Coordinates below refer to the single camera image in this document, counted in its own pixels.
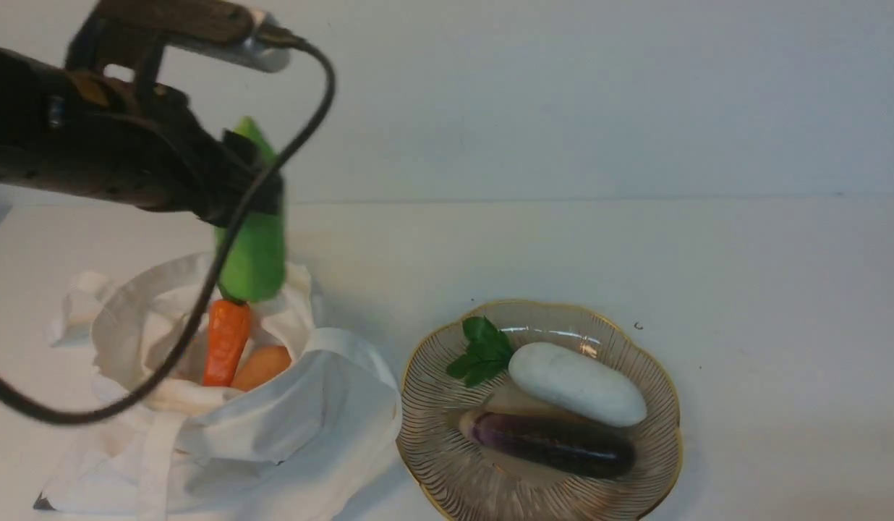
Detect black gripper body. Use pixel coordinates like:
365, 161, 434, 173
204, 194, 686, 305
27, 69, 234, 225

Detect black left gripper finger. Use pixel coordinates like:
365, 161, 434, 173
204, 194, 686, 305
219, 163, 284, 218

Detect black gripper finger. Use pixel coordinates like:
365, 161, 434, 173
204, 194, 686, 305
221, 129, 263, 171

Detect green pepper vegetable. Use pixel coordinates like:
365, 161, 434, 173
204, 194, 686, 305
215, 117, 287, 304

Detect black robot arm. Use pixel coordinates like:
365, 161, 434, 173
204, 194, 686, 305
0, 47, 266, 227

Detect white cloth tote bag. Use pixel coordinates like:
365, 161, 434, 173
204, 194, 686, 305
33, 252, 403, 520

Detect orange carrot with leaves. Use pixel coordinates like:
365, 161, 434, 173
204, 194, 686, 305
202, 300, 252, 386

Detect tan potato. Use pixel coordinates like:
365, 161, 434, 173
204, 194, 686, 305
229, 345, 292, 392

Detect glass plate with gold rim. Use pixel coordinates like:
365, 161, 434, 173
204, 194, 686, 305
397, 300, 684, 520

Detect white radish with leaves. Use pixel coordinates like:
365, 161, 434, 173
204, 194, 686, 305
445, 316, 648, 428

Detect purple eggplant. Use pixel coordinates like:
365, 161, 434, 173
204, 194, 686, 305
456, 409, 638, 479

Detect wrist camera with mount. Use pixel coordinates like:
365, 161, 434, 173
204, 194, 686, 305
64, 1, 291, 96

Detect black camera cable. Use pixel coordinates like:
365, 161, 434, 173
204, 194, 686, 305
0, 25, 337, 425

